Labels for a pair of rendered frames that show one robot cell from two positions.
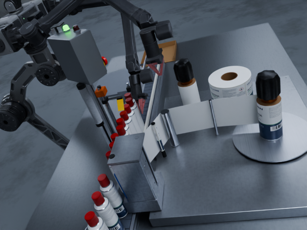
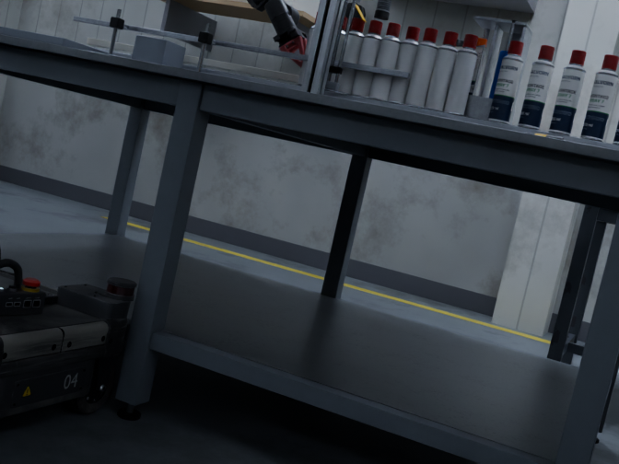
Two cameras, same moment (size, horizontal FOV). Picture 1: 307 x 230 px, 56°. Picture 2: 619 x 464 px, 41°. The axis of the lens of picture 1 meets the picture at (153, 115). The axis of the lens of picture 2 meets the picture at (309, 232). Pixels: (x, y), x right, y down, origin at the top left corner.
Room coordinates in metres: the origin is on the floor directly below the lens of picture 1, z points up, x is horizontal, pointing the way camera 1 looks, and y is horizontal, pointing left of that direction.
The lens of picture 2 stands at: (0.96, 2.34, 0.69)
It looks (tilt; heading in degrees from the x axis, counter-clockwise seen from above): 5 degrees down; 275
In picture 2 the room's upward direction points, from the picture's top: 13 degrees clockwise
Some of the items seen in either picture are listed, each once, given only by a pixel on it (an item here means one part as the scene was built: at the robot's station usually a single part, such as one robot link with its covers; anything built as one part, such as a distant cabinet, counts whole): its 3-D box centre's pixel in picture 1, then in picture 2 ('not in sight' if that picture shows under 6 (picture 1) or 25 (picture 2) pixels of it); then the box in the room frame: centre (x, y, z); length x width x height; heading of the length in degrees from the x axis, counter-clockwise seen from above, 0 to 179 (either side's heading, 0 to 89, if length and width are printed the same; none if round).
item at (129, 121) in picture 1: (130, 130); (367, 60); (1.10, 0.12, 0.98); 0.05 x 0.05 x 0.20
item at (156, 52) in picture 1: (152, 50); not in sight; (1.13, -0.08, 1.30); 0.10 x 0.07 x 0.07; 164
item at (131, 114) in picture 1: (132, 122); (350, 57); (1.15, 0.11, 0.98); 0.05 x 0.05 x 0.20
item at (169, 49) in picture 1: (159, 53); not in sight; (2.17, -0.21, 0.85); 0.30 x 0.26 x 0.04; 163
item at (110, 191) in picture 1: (112, 196); (507, 83); (0.75, 0.24, 0.98); 0.05 x 0.05 x 0.20
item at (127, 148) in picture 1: (126, 148); (503, 25); (0.78, 0.12, 1.14); 0.14 x 0.11 x 0.01; 163
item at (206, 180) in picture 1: (232, 138); not in sight; (0.96, -0.30, 0.86); 0.80 x 0.67 x 0.05; 163
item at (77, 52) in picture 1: (78, 55); not in sight; (1.14, 0.20, 1.38); 0.17 x 0.10 x 0.19; 38
